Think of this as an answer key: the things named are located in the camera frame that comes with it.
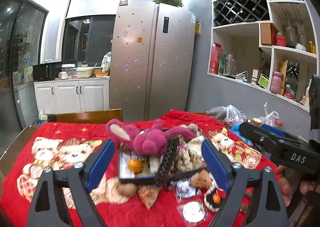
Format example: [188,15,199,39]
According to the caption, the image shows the white kitchen cabinet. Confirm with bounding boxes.
[34,77,110,114]

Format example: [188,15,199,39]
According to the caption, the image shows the pink bottle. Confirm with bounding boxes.
[270,71,283,94]

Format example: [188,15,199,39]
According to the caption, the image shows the orange tangerine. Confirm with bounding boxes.
[127,159,143,173]

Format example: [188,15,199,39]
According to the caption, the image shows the black microwave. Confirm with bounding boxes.
[33,62,62,81]

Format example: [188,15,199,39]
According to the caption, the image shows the black white crochet scrunchie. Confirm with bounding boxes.
[204,186,225,212]

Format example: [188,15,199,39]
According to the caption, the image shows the person's right hand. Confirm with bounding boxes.
[275,165,319,207]

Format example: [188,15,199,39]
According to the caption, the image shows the tan triangular pouch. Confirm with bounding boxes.
[138,185,161,210]

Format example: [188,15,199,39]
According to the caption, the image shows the brown egg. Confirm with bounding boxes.
[117,183,137,198]

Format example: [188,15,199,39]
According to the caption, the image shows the wooden chair back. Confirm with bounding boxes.
[48,108,123,124]

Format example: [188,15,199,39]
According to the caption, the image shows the blue plastic bag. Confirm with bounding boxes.
[229,124,253,147]

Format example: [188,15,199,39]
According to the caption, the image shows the white wall shelf unit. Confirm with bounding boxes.
[208,0,319,111]

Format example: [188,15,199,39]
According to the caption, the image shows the black spiked hair comb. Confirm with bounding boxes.
[155,137,180,186]

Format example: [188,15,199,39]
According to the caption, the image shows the anime round badge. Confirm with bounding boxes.
[175,180,197,199]

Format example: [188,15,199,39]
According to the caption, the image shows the round badge in sleeve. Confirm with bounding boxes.
[177,201,207,226]

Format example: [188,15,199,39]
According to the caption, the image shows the black tray box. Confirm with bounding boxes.
[118,144,206,185]

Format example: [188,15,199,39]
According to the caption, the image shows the cream white plush toy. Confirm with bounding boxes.
[175,124,206,172]

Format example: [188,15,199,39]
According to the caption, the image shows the pink bunny plush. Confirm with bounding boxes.
[106,119,197,157]

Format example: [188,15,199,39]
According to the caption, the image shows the red teddy bear blanket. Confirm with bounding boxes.
[0,109,281,227]

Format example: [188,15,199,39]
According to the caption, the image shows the yellow lid jar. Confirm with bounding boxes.
[251,118,263,127]

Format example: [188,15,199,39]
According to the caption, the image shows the red gift box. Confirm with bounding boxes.
[208,43,223,74]

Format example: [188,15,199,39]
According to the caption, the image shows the clear plastic bag of food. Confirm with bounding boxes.
[206,105,247,127]

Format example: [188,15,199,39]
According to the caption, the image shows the silver double door refrigerator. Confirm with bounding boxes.
[109,0,196,122]

